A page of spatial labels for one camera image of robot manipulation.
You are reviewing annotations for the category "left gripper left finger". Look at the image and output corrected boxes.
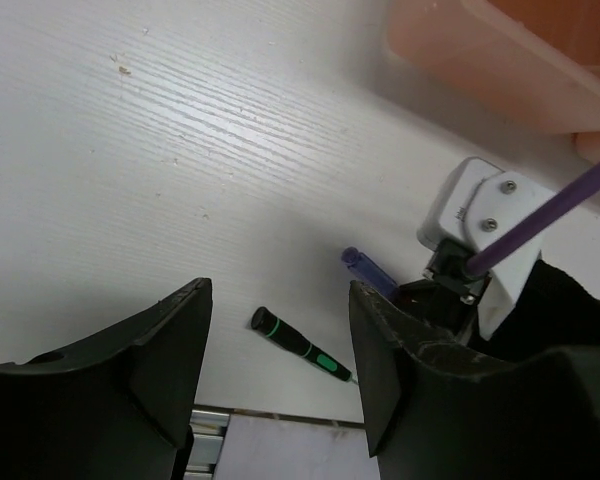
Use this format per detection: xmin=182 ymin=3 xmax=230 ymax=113
xmin=0 ymin=278 xmax=213 ymax=479

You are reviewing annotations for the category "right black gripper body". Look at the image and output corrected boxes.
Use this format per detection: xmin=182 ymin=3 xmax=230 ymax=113
xmin=397 ymin=257 xmax=600 ymax=364

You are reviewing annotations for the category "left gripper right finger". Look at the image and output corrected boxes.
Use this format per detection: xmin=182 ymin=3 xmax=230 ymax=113
xmin=349 ymin=282 xmax=600 ymax=479

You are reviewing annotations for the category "pink plastic toolbox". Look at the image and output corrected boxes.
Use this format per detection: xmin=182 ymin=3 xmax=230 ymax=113
xmin=374 ymin=1 xmax=600 ymax=188

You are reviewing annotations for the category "black precision screwdriver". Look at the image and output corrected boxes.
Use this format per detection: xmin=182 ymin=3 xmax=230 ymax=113
xmin=250 ymin=306 xmax=358 ymax=385

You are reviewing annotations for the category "blue handled screwdriver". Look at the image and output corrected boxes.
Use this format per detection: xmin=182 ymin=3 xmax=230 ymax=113
xmin=340 ymin=246 xmax=398 ymax=301

